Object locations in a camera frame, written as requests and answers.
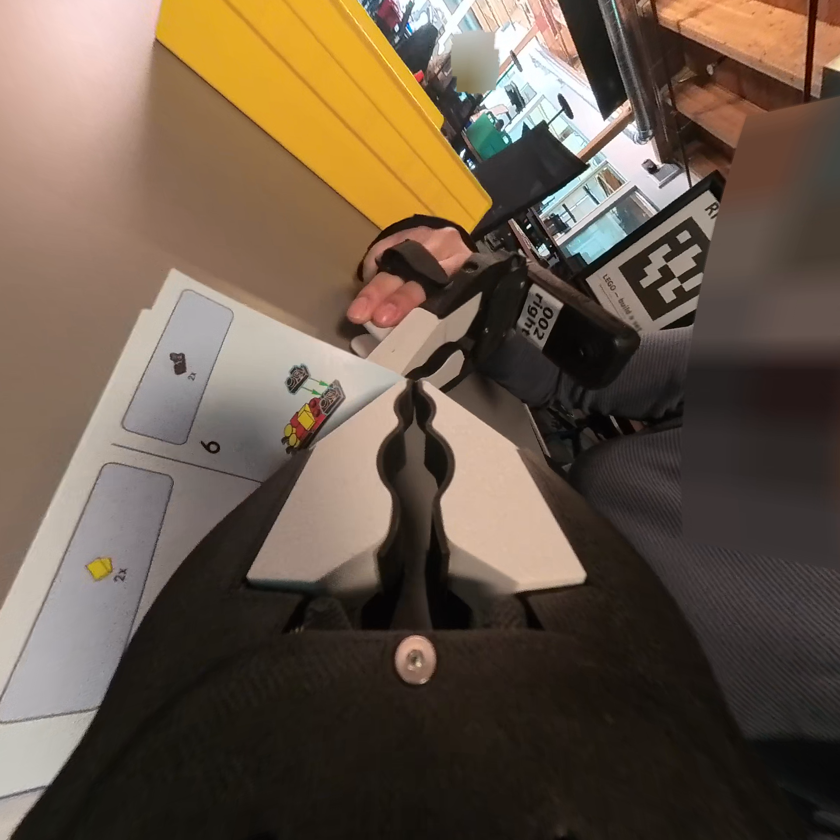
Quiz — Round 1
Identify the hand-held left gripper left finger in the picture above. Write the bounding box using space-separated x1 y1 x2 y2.
246 379 417 626

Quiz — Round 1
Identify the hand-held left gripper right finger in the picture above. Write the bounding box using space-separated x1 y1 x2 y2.
415 381 588 626

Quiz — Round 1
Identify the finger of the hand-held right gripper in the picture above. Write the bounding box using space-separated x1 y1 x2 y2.
366 307 462 379
419 340 492 391

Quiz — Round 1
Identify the instruction booklet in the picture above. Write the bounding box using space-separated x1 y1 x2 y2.
0 268 404 837

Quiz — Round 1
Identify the yellow plastic bin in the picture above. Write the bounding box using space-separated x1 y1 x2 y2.
155 0 493 232

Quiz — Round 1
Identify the person's right forearm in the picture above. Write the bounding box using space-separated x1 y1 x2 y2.
489 325 697 421

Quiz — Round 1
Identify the person's right hand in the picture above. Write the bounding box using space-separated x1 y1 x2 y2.
346 226 479 328

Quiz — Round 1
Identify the black white marker sign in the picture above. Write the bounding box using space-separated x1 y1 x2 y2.
584 171 726 332

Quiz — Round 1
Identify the black hanging monitor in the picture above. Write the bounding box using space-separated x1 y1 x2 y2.
558 0 631 119

